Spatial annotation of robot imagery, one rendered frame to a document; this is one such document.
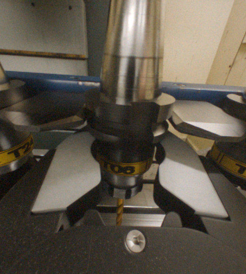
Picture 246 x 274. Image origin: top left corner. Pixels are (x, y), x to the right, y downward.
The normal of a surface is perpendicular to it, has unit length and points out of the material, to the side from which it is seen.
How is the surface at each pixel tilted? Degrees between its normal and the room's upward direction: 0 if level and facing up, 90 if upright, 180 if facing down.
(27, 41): 90
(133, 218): 0
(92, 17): 90
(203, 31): 90
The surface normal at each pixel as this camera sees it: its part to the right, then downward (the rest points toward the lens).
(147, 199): 0.07, -0.87
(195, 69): 0.00, 0.50
